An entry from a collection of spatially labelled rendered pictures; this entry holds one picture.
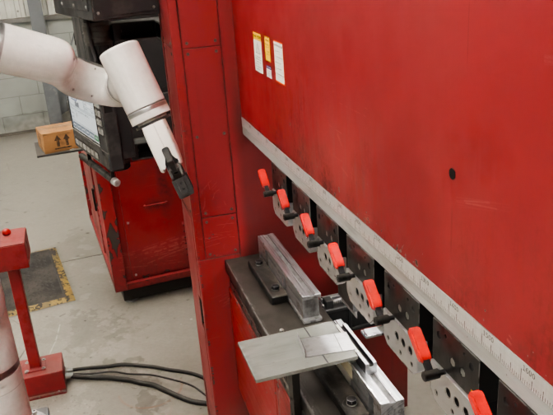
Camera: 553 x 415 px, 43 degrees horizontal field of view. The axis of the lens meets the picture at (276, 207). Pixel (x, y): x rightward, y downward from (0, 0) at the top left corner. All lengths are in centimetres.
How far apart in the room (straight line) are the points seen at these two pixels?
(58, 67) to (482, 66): 77
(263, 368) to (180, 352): 201
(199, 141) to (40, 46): 115
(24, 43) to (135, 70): 21
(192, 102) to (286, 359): 101
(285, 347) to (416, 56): 91
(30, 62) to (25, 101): 731
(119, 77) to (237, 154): 111
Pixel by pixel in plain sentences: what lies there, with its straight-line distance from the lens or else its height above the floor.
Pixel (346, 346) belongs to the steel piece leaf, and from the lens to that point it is 181.
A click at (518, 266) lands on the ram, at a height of 154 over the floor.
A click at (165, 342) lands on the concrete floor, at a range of 383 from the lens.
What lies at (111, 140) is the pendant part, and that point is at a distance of 250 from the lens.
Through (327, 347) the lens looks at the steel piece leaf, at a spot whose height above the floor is 100.
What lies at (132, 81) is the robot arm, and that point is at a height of 173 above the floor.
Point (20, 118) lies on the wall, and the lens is 872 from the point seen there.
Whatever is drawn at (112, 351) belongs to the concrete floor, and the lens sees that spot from 385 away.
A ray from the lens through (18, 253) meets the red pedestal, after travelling 327.
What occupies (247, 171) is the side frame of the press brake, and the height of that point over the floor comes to 120.
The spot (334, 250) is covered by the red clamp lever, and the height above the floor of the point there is 130.
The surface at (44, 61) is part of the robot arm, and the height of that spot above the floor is 180.
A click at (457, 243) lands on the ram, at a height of 151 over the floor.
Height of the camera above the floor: 199
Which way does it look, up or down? 21 degrees down
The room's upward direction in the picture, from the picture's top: 4 degrees counter-clockwise
